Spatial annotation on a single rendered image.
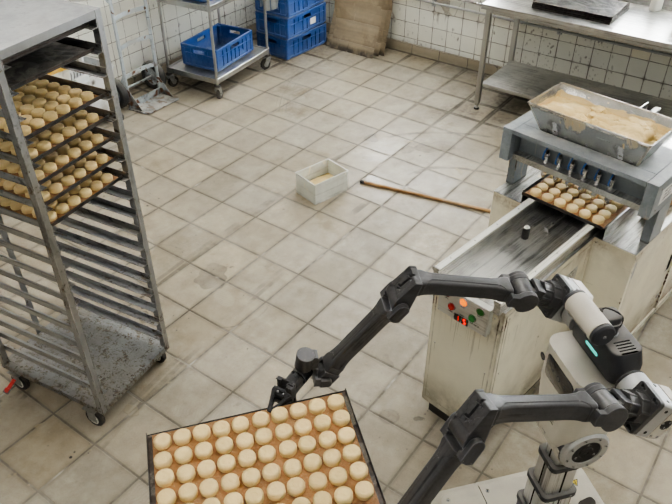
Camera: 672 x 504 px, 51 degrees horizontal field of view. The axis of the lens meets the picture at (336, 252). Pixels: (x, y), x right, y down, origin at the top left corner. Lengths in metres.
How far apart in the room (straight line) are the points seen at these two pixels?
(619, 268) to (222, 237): 2.42
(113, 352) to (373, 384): 1.29
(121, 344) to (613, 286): 2.35
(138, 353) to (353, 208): 1.85
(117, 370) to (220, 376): 0.50
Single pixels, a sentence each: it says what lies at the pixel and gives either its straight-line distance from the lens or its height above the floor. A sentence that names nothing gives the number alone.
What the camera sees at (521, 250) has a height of 0.84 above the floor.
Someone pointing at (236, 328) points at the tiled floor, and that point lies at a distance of 3.86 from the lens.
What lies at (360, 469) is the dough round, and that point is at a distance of 1.99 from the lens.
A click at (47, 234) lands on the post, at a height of 1.14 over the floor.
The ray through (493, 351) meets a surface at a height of 0.62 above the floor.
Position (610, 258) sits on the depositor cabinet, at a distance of 3.27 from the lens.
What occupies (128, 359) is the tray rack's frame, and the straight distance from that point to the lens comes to 3.60.
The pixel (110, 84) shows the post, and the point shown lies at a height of 1.54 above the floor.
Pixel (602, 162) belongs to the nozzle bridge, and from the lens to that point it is 3.11.
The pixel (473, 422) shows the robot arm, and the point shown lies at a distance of 1.68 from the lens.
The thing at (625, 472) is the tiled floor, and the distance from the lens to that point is 3.47.
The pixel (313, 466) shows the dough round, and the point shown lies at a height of 1.02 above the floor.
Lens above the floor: 2.65
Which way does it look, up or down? 38 degrees down
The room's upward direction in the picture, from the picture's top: straight up
